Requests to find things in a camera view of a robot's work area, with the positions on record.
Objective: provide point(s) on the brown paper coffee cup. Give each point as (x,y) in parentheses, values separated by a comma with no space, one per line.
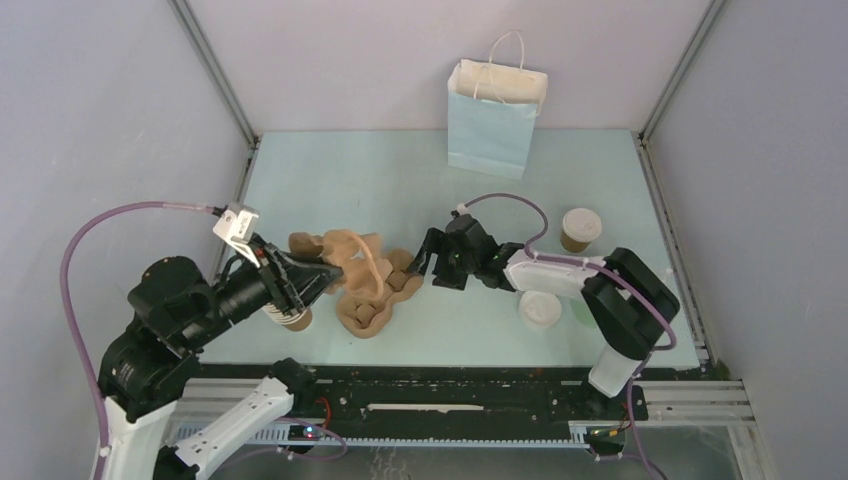
(571,244)

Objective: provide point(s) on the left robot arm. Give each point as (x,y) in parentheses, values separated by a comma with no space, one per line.
(144,372)

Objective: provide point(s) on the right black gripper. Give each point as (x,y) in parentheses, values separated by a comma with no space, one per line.
(438,242)

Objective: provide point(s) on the light blue paper bag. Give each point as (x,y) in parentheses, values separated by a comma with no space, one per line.
(492,112)

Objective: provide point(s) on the white coffee cup lid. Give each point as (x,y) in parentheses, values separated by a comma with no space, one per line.
(582,225)

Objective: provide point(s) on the brown pulp cup carrier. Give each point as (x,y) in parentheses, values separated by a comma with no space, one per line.
(365,319)
(364,269)

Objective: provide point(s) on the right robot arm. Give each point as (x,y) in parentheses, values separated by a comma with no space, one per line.
(630,305)

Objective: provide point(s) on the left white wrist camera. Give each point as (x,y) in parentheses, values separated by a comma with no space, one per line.
(235,227)

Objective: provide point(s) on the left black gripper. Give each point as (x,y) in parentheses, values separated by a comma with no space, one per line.
(296,283)

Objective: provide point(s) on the stack of paper cups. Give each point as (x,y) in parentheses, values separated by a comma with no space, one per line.
(293,322)

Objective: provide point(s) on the stack of white lids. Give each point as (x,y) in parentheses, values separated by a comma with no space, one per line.
(539,310)

